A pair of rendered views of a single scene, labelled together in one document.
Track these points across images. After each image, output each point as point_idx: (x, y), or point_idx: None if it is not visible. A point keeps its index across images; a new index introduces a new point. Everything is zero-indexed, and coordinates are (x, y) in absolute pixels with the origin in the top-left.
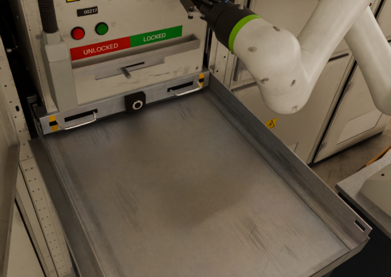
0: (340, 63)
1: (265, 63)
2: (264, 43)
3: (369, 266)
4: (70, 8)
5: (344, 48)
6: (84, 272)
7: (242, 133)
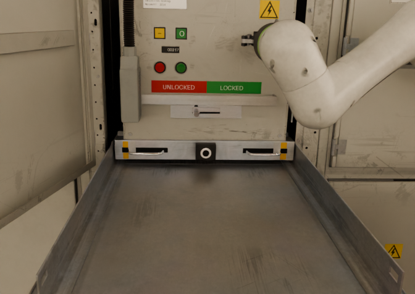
0: None
1: (268, 42)
2: (270, 27)
3: None
4: (156, 44)
5: None
6: None
7: (306, 196)
